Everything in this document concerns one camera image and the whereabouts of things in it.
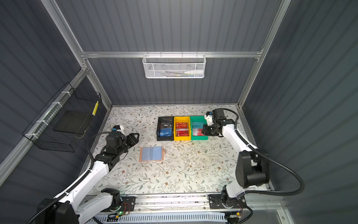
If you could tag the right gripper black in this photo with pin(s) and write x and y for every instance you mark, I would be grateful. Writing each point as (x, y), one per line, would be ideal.
(209, 129)

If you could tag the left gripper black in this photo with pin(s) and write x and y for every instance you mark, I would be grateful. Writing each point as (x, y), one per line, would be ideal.
(130, 139)

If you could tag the white red circle card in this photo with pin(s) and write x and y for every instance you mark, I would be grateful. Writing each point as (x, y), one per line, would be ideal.
(197, 132)

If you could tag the teal card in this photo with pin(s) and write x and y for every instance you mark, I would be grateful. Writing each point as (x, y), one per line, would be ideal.
(197, 122)

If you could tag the red VIP card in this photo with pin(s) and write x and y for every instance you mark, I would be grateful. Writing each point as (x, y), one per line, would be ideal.
(182, 132)

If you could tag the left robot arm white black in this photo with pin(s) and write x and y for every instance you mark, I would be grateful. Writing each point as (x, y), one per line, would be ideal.
(67, 207)

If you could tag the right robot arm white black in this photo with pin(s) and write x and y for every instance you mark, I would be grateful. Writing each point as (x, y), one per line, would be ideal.
(251, 170)

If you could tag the green plastic bin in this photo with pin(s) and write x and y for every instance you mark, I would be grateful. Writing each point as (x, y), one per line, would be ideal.
(199, 138)

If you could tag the yellow plastic bin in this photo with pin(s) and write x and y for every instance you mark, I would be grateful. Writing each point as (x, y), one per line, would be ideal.
(182, 128)

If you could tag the black plastic bin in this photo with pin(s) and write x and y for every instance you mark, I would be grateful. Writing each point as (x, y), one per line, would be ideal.
(165, 122)

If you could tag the white marker in basket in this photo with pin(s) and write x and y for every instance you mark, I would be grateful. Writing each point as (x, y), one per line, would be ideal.
(195, 73)

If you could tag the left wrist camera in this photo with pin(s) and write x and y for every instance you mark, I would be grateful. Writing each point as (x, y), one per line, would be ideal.
(118, 128)

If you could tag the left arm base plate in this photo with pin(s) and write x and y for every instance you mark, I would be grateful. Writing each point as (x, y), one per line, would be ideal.
(122, 204)

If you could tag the black wire basket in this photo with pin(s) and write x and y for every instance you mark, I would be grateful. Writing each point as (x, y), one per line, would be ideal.
(66, 121)

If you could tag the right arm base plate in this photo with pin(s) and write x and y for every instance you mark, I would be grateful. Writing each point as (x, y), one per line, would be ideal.
(218, 201)

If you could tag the white wire basket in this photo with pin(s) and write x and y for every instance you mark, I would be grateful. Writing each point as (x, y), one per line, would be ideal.
(172, 67)

